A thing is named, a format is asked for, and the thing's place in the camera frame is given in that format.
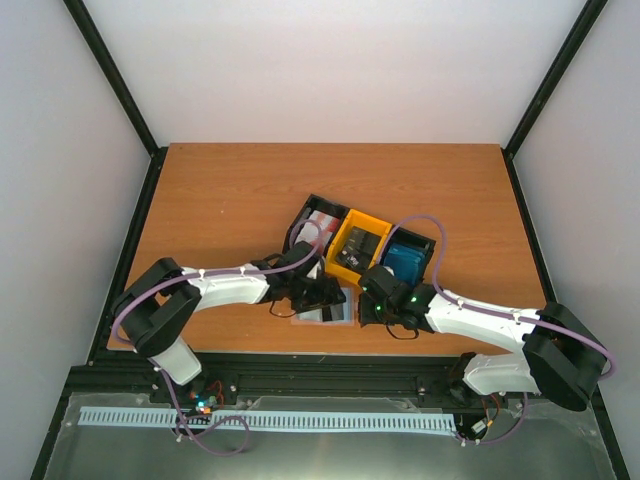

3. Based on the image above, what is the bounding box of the right connector with wires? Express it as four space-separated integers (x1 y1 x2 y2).
471 393 501 439

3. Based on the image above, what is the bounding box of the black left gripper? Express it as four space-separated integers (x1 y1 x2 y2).
288 275 346 314

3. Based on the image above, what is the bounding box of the light blue slotted cable duct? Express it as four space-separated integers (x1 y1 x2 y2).
77 406 456 436

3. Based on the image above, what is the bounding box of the black right frame post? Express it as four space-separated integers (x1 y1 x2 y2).
502 0 608 161

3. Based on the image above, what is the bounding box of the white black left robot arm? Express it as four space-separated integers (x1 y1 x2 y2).
112 241 346 403

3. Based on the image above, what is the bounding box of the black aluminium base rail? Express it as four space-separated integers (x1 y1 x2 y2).
59 349 601 416

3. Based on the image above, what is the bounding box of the blue card stack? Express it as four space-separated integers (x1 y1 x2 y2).
383 243 427 286

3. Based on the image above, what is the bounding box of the red white card stack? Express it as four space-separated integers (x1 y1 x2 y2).
296 210 340 252

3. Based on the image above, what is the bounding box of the metal base plate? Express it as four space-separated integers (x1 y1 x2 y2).
39 395 628 479

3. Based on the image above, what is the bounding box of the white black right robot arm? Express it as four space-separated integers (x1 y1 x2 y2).
358 265 608 411

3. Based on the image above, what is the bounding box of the black credit card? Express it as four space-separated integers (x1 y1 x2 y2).
321 303 351 323

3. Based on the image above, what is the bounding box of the left electronics board with wires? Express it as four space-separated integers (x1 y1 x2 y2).
189 380 225 415

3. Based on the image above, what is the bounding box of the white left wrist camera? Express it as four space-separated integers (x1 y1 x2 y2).
306 261 324 280

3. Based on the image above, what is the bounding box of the black card stack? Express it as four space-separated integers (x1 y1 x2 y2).
335 227 380 274

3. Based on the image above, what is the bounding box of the black frame post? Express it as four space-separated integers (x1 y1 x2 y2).
502 0 608 161
62 0 161 150

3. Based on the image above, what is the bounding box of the black left frame post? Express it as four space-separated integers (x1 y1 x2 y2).
62 0 161 150

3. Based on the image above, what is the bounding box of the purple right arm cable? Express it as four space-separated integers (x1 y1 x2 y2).
381 214 619 446

